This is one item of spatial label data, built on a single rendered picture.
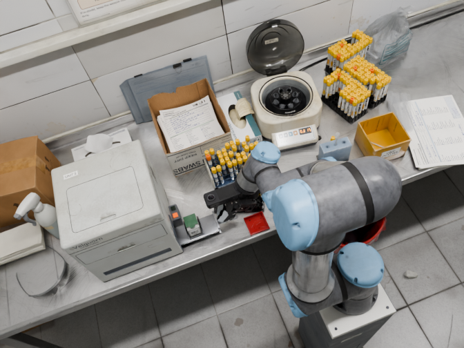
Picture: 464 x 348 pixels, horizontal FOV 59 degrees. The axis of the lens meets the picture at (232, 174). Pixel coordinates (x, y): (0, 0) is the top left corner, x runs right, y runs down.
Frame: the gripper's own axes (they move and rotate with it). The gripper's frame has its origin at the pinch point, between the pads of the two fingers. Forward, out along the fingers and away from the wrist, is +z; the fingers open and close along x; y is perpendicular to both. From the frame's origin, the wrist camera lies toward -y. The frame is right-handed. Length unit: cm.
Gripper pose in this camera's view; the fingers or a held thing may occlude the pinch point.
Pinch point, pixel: (217, 219)
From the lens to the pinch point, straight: 136.3
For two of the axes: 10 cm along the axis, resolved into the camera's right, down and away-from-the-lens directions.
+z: -3.7, 6.3, 6.9
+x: -3.4, -7.8, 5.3
